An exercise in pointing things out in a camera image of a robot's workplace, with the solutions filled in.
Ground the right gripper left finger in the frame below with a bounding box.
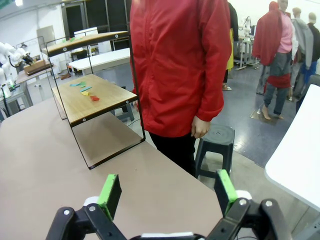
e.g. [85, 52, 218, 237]
[46, 174, 131, 240]

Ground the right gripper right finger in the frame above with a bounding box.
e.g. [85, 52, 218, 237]
[206, 169, 293, 240]

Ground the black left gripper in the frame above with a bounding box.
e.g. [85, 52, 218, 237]
[21, 53, 35, 66]

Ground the person's left forearm red sleeve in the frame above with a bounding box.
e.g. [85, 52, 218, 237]
[193, 57, 232, 123]

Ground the person's left hand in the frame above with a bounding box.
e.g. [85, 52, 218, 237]
[190, 116, 212, 140]

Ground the brown wooden crate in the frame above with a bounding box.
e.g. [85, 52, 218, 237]
[23, 59, 54, 76]

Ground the background work table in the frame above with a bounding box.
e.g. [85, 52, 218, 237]
[15, 66, 60, 103]

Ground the grey cabinet panel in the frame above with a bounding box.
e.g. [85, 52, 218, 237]
[36, 24, 56, 47]

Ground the black plastic stool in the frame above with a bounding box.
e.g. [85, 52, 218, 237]
[194, 123, 236, 183]

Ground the white box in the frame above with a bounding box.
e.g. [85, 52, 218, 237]
[73, 26, 99, 38]

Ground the white rectangular background table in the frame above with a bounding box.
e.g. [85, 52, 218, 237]
[68, 48, 136, 121]

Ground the white table with rounded corner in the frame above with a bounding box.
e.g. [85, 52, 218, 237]
[264, 83, 320, 213]

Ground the background person in yellow apron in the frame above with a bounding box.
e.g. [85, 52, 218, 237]
[222, 1, 240, 91]

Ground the person in red jacket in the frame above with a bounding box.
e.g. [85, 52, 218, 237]
[129, 0, 232, 178]

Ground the figure in red hooded garment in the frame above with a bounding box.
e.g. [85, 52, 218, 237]
[251, 0, 285, 67]

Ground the mannequin in pink shirt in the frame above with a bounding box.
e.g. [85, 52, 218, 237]
[259, 0, 300, 121]

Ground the mannequin in grey hoodie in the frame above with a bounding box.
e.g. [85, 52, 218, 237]
[289, 6, 315, 101]

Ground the mannequin in black top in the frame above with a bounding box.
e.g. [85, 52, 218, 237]
[306, 11, 320, 76]

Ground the grey robot pedestal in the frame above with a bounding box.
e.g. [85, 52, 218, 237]
[0, 83, 35, 121]

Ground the flat mannequin base plate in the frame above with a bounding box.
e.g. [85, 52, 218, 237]
[249, 108, 287, 126]

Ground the black frame wooden shelf rack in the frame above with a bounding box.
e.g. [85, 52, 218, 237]
[37, 30, 147, 170]

